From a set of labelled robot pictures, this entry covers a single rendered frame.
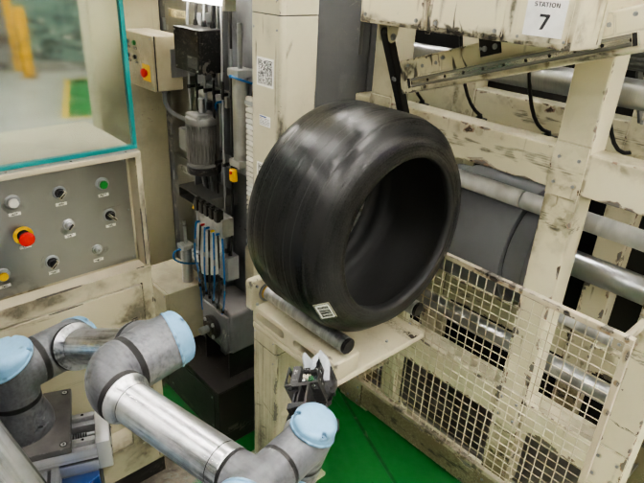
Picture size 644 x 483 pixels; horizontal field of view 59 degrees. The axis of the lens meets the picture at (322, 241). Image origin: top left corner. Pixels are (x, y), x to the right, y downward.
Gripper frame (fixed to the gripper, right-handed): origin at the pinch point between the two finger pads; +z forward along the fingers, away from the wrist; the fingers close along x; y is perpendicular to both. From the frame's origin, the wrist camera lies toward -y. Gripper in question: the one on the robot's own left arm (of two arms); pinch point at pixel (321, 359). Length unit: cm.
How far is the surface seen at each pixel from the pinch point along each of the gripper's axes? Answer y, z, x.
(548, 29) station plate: 46, 38, -60
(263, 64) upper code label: 52, 58, 7
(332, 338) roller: -10.5, 18.5, 3.1
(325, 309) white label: 4.0, 12.4, -0.6
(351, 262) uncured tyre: -11, 53, 1
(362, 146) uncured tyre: 35.8, 25.9, -17.8
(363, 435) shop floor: -107, 67, 26
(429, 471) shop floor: -114, 52, 0
